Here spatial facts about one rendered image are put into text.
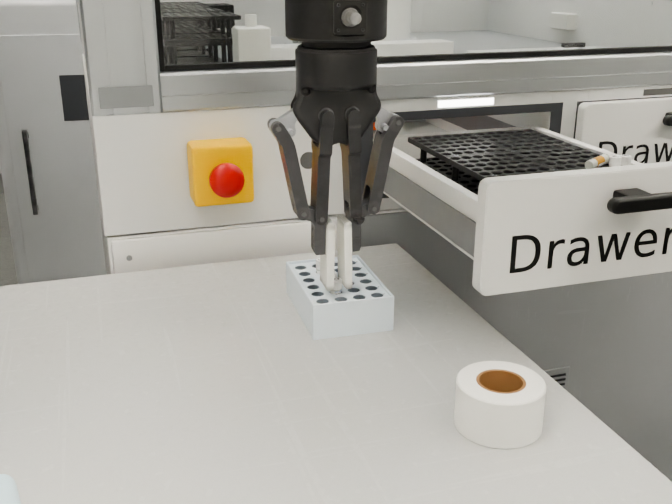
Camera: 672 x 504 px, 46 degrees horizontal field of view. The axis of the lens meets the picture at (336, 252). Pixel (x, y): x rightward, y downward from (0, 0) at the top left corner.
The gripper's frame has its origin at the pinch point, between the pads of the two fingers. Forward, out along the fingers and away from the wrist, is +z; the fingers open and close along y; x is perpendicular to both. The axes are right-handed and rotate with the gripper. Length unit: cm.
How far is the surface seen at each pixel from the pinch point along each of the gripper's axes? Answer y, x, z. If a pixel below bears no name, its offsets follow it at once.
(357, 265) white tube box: 4.2, 6.5, 4.3
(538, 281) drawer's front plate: 17.2, -9.7, 1.2
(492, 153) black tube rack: 22.0, 11.1, -6.2
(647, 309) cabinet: 58, 26, 24
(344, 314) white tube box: 0.0, -3.3, 5.4
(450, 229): 12.4, 0.3, -1.2
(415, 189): 12.0, 9.7, -3.0
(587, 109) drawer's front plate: 41.7, 23.2, -8.4
